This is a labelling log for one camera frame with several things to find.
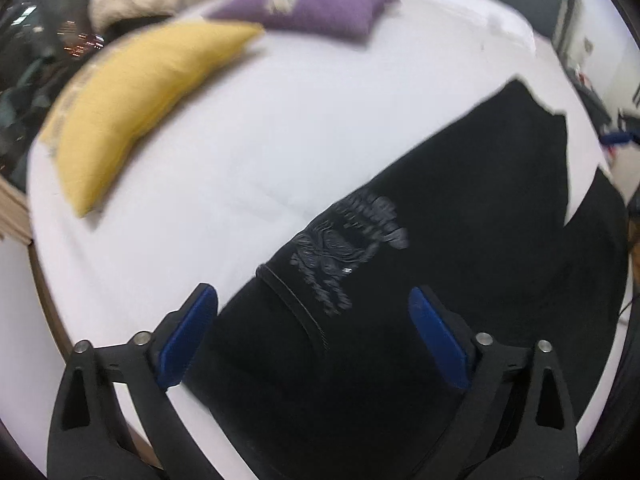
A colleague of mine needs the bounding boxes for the purple pillow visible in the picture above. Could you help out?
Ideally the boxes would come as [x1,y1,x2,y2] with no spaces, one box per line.
[206,0,398,41]

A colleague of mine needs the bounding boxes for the white bed mattress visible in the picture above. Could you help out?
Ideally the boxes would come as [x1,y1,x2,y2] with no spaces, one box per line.
[28,0,632,479]

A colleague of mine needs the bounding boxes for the black denim pants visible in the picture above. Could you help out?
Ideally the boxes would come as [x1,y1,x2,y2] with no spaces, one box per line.
[186,80,628,479]

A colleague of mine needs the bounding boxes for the yellow pillow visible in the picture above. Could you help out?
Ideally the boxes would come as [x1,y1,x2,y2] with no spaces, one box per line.
[39,20,264,217]

